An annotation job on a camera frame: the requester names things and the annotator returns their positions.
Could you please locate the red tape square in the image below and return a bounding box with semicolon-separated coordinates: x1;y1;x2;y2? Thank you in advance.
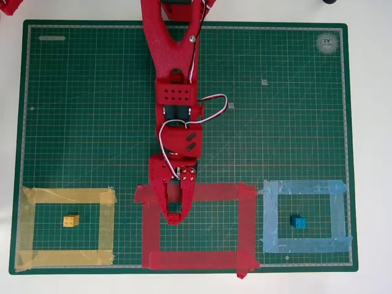
134;181;261;279

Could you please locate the blue tape square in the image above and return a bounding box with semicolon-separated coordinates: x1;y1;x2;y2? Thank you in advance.
258;179;353;254

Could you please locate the yellow toy brick cube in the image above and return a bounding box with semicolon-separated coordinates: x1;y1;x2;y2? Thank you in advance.
63;214;80;228

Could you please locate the yellow tape square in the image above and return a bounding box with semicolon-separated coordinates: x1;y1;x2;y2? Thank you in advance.
15;186;118;273

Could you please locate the blue toy brick cube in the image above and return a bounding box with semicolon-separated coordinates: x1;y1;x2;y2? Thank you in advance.
290;214;307;230

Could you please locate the green cutting mat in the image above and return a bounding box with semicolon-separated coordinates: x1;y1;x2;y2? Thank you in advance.
8;20;359;276

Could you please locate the black red white arm cable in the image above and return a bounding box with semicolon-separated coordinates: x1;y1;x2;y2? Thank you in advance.
186;0;211;84

